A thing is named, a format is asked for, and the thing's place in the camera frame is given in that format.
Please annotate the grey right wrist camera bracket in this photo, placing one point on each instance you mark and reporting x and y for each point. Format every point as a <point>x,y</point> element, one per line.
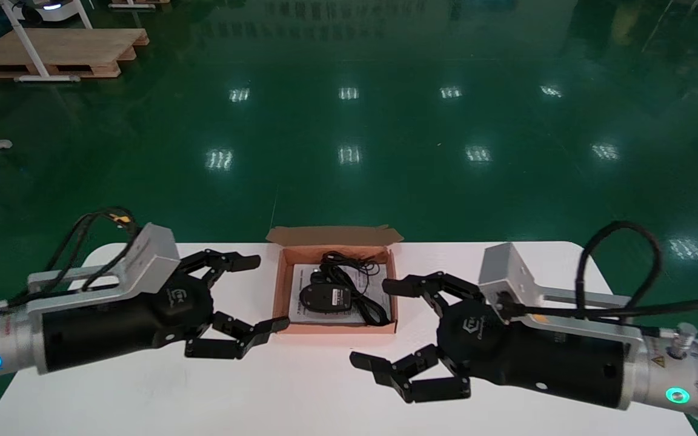
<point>506,266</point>

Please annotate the printed white paper manual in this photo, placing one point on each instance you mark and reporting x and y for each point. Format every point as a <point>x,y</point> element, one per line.
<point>300,272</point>

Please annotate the grey left wrist camera bracket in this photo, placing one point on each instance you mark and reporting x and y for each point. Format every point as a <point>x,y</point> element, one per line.
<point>149,254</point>

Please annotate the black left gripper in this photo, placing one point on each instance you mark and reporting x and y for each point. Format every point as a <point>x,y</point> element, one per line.
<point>100,330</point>

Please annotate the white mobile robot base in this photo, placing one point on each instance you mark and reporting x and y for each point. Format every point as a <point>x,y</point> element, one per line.
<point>52,7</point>

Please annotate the open brown cardboard box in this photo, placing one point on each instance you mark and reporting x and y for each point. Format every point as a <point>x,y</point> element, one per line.
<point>334,235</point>

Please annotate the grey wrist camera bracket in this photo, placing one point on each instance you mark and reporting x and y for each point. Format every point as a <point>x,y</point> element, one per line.
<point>149,254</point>
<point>506,266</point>

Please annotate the large wooden pallet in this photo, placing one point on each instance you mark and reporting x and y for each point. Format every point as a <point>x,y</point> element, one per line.
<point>82,48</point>

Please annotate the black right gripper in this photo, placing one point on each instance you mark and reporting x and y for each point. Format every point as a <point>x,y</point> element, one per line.
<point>537,357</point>

